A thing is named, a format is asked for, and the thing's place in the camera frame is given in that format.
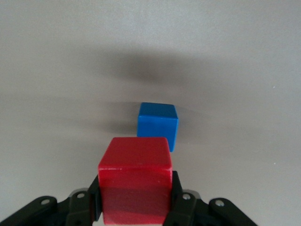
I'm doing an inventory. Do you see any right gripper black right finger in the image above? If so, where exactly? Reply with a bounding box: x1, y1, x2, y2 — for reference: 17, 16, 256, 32
164, 171, 257, 226

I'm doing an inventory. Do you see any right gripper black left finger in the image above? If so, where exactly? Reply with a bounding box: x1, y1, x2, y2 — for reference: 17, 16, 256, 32
0, 175, 103, 226

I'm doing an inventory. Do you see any red cube block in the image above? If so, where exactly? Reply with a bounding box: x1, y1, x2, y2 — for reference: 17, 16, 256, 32
97, 137, 174, 224

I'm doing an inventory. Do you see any blue cube block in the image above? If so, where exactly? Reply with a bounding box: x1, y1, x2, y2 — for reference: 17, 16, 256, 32
137, 102, 179, 153

